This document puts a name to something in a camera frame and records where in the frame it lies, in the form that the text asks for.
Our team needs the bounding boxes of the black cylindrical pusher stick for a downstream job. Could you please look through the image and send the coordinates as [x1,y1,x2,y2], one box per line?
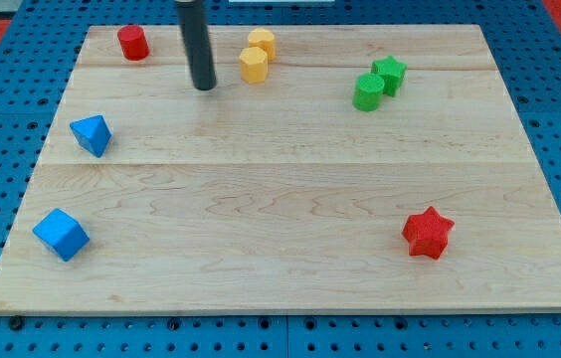
[174,0,217,90]

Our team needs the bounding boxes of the green star block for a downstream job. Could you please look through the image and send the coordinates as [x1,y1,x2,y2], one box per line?
[371,56,408,96]

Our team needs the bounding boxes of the red star block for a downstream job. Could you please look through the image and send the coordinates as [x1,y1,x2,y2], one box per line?
[401,206,455,260]

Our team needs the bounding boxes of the red cylinder block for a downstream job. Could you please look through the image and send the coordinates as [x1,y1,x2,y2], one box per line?
[117,25,150,61]

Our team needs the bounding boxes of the yellow heart block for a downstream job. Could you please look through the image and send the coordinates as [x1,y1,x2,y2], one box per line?
[247,28,277,61]

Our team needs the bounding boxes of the yellow hexagon block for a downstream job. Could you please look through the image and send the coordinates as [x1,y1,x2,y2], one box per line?
[239,47,268,84]

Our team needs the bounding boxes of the blue triangle block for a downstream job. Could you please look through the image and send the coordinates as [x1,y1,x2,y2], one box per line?
[70,114,111,158]

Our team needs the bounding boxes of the green cylinder block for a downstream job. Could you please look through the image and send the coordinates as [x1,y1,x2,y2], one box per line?
[352,73,385,111]

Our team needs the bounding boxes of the light wooden board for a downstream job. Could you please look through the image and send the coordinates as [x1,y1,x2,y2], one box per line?
[0,25,561,316]

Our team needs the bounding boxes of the blue cube block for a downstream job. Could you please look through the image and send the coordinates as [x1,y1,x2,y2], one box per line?
[32,208,91,262]

